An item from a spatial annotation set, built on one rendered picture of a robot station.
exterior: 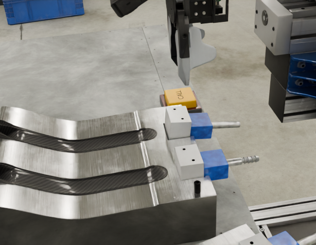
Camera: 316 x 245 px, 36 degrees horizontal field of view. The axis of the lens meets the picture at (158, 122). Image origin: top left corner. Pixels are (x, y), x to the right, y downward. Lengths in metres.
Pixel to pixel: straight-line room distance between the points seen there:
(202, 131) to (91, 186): 0.21
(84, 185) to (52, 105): 0.41
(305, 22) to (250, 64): 1.99
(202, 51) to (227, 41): 2.62
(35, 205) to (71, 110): 0.44
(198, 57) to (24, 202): 0.33
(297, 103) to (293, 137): 1.25
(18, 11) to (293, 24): 3.08
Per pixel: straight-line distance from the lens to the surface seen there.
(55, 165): 0.79
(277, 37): 1.05
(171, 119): 0.81
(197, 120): 0.83
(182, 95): 1.05
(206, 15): 0.73
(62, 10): 3.94
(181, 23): 0.70
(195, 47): 0.73
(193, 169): 0.73
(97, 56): 1.34
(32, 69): 1.32
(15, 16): 3.95
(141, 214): 0.71
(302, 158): 2.27
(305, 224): 1.66
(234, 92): 2.73
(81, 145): 0.85
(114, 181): 0.76
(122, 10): 0.71
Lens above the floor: 1.37
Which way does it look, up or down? 33 degrees down
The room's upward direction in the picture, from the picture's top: 4 degrees counter-clockwise
